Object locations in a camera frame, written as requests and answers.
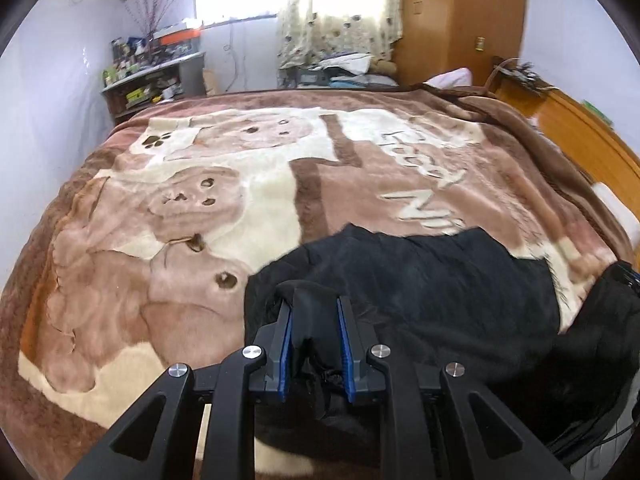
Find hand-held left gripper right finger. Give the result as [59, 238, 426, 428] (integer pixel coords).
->
[336, 295, 576, 480]

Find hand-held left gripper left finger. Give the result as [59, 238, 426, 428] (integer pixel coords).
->
[65, 300, 293, 480]

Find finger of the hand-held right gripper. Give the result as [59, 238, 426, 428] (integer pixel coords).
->
[606, 261, 640, 292]

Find black puffer jacket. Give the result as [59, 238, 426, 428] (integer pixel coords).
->
[244, 223, 640, 467]

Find pile of clothes and boxes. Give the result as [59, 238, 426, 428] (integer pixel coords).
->
[292, 51, 401, 90]

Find white pillow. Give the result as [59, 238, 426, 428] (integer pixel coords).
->
[591, 181, 640, 242]

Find wooden headboard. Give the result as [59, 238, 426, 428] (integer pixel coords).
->
[491, 74, 640, 203]

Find brown printed blanket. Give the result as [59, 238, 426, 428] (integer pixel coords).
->
[0, 82, 636, 480]

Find power strip with plugs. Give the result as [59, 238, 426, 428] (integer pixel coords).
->
[494, 59, 552, 95]

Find grey shelf desk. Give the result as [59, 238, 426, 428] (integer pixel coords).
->
[100, 51, 209, 122]

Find wooden wardrobe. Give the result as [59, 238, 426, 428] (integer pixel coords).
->
[394, 0, 527, 87]

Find group of bottles and jars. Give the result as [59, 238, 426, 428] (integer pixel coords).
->
[102, 35, 153, 86]

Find orange and black box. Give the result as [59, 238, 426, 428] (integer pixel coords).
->
[152, 24, 204, 45]

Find heart patterned curtain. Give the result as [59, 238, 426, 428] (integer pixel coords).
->
[276, 0, 404, 70]

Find dried flower branches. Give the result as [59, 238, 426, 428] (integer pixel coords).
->
[122, 0, 182, 42]

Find hanging dark cable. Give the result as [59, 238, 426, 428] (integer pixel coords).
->
[227, 22, 242, 93]

